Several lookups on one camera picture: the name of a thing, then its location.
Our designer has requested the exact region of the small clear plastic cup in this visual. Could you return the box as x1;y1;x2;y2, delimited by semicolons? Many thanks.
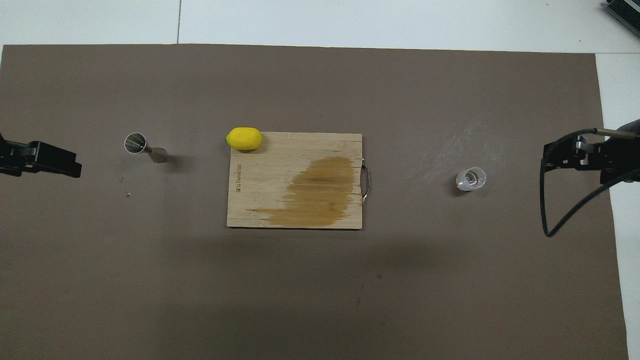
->
455;167;487;192

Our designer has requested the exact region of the brown table mat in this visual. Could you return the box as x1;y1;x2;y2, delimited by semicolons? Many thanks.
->
0;44;630;360

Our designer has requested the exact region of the grey ribbed device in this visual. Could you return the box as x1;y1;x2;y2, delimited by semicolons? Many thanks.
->
602;0;640;26

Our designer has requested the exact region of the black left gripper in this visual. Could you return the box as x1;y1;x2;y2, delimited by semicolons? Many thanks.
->
0;132;83;179

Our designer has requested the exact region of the stained wooden cutting board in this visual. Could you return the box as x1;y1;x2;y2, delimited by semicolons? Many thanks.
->
226;132;372;230

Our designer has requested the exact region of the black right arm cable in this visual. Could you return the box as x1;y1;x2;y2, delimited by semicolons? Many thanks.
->
539;127;640;238

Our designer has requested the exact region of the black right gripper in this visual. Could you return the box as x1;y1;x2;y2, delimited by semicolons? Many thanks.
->
543;131;640;185

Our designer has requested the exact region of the yellow lemon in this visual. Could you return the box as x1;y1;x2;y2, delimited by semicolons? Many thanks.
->
225;127;263;152

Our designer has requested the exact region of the steel double jigger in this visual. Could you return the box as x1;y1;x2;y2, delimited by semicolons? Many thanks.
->
124;132;169;164

